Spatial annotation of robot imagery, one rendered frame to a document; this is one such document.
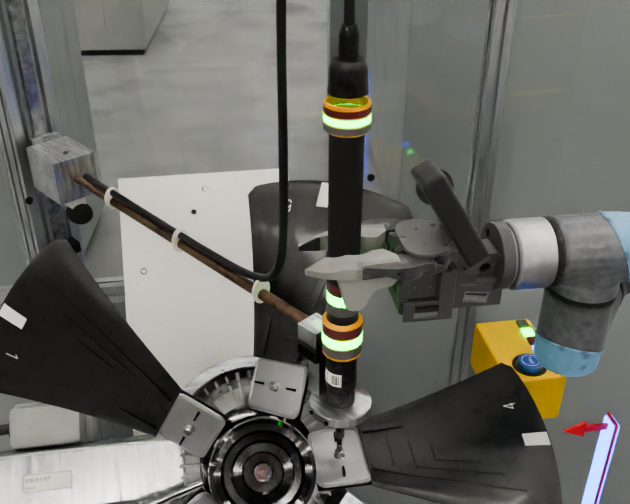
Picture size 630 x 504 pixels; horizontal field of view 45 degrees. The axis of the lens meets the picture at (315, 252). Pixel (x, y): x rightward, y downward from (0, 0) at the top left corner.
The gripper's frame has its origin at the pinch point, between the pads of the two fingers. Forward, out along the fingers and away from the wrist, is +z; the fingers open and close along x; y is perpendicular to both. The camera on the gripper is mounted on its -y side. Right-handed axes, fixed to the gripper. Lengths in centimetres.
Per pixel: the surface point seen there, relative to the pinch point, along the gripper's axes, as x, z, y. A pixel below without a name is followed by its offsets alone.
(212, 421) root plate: 1.6, 11.6, 22.8
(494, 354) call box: 28, -35, 40
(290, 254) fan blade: 16.0, 0.5, 9.9
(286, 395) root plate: 3.5, 2.7, 21.7
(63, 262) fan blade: 11.4, 26.7, 5.9
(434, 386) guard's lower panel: 70, -41, 84
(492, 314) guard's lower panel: 70, -53, 64
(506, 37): 70, -47, -1
